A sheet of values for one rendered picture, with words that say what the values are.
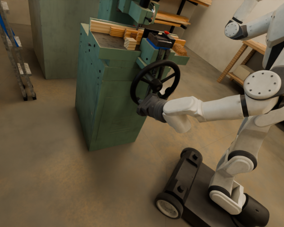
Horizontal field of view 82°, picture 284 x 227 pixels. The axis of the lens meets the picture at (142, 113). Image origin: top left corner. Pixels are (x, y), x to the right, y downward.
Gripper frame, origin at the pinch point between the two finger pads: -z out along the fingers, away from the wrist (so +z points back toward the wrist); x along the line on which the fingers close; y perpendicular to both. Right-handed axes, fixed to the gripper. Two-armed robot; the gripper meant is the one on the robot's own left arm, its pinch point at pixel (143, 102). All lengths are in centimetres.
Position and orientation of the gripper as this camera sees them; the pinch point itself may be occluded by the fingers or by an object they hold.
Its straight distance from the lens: 78.3
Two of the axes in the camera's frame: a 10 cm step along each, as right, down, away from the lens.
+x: 6.7, -7.1, 2.0
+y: -5.2, -6.5, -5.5
